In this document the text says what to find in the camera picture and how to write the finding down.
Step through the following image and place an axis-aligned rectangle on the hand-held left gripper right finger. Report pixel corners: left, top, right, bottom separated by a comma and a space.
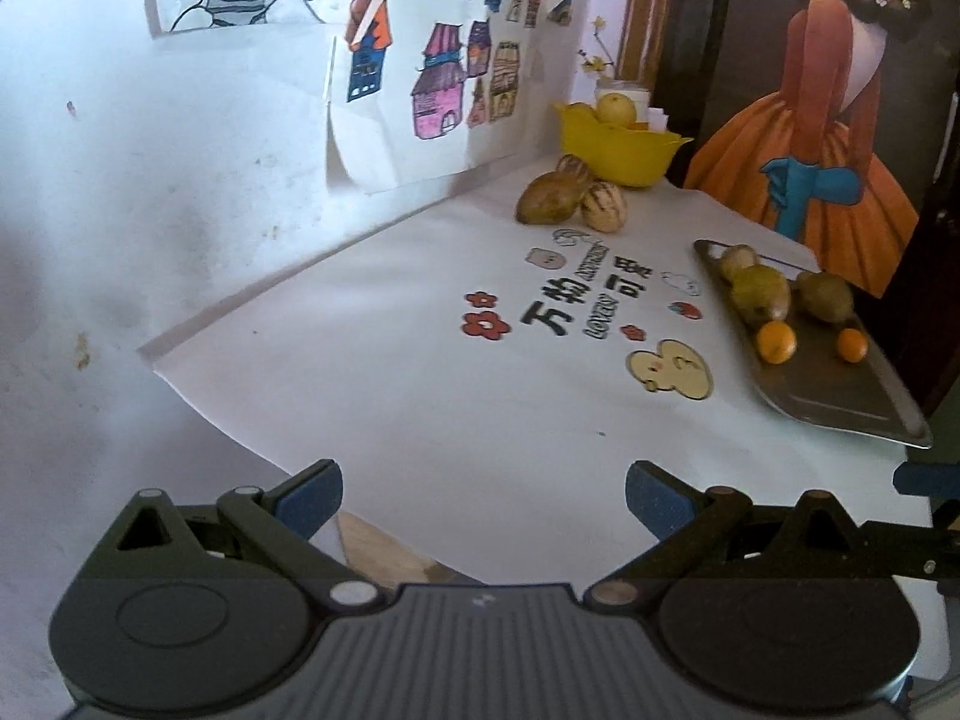
585, 460, 878, 614

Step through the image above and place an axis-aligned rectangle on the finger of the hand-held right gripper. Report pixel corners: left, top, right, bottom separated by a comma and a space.
892, 463, 960, 502
862, 522, 960, 583

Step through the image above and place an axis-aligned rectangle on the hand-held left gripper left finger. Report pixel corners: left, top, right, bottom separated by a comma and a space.
90, 459, 386, 617

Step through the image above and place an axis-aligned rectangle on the metal tray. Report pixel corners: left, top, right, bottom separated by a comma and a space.
691, 238, 935, 449

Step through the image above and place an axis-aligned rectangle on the olive green mango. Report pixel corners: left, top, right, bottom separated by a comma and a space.
795, 270, 856, 325

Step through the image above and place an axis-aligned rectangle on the yellow green mango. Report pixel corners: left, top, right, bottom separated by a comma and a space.
730, 264, 793, 325

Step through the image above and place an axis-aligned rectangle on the brown mango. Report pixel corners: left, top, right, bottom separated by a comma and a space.
515, 171, 587, 227

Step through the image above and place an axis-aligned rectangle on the white printed table mat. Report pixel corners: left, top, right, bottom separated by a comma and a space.
137, 154, 950, 683

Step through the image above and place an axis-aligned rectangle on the yellow plastic bowl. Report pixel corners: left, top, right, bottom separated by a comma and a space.
553, 101, 695, 188

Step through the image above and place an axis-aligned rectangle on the yellow round fruit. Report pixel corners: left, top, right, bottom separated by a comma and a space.
595, 92, 637, 127

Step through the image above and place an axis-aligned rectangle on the white jar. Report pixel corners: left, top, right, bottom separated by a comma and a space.
596, 79, 650, 121

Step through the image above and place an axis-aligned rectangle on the coloured houses drawing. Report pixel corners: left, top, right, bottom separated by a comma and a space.
324, 0, 575, 192

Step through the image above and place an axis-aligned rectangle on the yellow flower sprig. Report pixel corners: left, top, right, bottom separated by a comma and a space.
576, 15, 620, 80

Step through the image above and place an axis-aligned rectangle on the dark brown wooden frame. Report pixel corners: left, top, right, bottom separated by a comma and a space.
885, 67, 960, 421

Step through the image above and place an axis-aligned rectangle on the wall poster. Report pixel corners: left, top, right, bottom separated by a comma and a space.
660, 0, 946, 297

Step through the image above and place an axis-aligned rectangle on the brown wooden door frame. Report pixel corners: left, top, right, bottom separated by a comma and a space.
619, 0, 680, 87

